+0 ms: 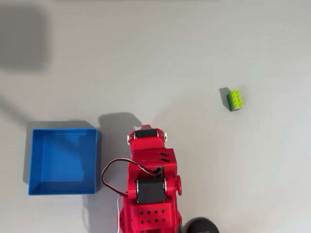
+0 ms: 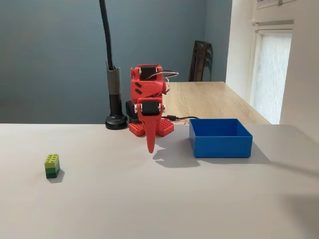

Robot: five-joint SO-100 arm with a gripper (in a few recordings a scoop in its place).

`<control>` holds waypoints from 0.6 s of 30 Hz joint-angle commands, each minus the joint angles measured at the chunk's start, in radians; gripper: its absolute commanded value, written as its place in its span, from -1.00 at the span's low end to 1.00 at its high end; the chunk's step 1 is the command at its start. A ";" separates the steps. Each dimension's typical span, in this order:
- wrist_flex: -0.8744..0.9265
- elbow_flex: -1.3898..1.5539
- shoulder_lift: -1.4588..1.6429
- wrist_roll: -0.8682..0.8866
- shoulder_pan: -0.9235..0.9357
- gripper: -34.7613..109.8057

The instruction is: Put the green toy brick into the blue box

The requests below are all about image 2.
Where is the green lego brick stack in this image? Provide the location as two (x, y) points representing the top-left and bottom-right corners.
(44, 153), (61, 179)

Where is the red perforated robot base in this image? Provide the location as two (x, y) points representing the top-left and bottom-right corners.
(129, 118), (175, 138)

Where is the blue plastic bin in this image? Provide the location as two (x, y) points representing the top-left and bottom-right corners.
(188, 118), (254, 159)

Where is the black gooseneck stand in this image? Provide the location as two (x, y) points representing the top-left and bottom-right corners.
(99, 0), (129, 131)

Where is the grey stand sleeve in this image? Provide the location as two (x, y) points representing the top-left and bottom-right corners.
(106, 59), (122, 96)

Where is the dark wooden chair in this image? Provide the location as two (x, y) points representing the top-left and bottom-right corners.
(188, 40), (214, 83)

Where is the white framed window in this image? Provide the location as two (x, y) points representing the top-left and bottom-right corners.
(248, 19), (295, 125)

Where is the black power cable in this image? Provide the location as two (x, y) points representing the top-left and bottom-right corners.
(161, 115), (200, 125)

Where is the thin arm servo wire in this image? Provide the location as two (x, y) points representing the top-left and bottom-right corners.
(148, 71), (179, 96)

